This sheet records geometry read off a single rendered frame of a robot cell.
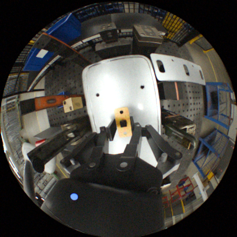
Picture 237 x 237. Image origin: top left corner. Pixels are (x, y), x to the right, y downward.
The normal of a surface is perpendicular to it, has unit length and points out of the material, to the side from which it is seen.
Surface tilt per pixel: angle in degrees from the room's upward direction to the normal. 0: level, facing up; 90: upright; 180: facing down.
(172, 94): 0
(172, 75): 0
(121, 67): 0
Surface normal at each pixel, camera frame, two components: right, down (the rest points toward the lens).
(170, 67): -0.10, 0.26
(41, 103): 0.98, -0.15
